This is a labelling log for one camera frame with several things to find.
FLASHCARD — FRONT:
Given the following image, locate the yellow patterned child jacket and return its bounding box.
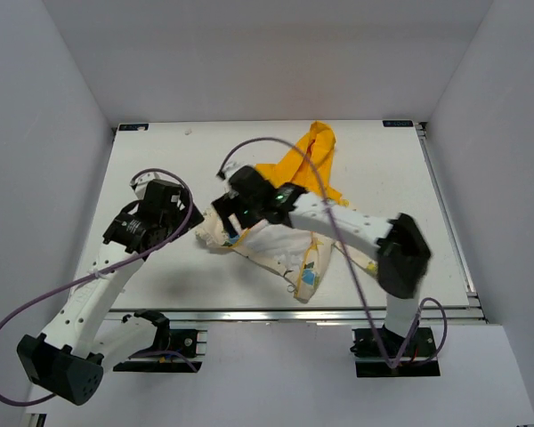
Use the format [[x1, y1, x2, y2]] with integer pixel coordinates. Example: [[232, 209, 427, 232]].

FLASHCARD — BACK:
[[193, 120, 380, 304]]

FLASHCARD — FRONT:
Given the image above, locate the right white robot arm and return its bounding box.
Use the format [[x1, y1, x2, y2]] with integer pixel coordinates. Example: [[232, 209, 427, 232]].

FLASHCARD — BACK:
[[213, 165, 432, 355]]

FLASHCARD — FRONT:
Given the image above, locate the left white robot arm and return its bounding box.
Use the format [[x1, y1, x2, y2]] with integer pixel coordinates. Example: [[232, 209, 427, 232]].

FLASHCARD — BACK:
[[17, 179, 203, 406]]

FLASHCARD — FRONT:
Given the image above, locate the left blue table label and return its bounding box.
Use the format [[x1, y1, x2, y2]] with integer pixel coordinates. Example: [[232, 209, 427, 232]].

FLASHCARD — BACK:
[[117, 123, 149, 132]]

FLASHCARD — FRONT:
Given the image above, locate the blue table label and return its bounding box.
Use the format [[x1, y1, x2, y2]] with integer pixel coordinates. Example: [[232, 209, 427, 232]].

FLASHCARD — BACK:
[[117, 123, 149, 132], [382, 119, 414, 128]]

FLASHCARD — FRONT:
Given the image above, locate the right blue table label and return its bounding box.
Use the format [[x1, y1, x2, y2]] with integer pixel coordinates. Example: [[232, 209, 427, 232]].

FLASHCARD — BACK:
[[382, 119, 414, 128]]

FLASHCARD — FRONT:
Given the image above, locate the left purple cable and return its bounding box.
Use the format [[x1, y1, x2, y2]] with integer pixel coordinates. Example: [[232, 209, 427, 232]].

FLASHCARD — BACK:
[[0, 167, 194, 407]]

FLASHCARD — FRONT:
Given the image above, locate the purple cable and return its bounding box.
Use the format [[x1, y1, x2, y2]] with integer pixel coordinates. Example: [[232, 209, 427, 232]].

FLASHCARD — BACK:
[[216, 136, 449, 370], [0, 167, 194, 407]]

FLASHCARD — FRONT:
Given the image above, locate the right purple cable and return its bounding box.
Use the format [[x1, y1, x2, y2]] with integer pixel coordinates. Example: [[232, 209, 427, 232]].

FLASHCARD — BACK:
[[216, 136, 449, 370]]

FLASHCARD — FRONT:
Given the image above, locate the aluminium table front rail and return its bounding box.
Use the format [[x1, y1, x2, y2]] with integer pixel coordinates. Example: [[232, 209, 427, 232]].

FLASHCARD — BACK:
[[106, 307, 485, 322]]

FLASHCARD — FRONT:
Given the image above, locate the aluminium table rail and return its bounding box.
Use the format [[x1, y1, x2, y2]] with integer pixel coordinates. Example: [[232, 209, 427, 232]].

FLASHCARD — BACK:
[[415, 122, 478, 297], [106, 307, 485, 322]]

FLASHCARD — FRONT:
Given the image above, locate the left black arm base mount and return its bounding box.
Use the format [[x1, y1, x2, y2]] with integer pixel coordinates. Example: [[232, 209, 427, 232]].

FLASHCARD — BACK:
[[113, 310, 207, 374]]

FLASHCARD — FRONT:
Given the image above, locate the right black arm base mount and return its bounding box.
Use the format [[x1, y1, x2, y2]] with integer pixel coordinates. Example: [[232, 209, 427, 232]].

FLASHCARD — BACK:
[[347, 325, 441, 379]]

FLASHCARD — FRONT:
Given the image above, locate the aluminium table right rail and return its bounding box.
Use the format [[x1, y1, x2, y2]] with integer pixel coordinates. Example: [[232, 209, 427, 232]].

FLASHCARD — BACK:
[[415, 122, 478, 297]]

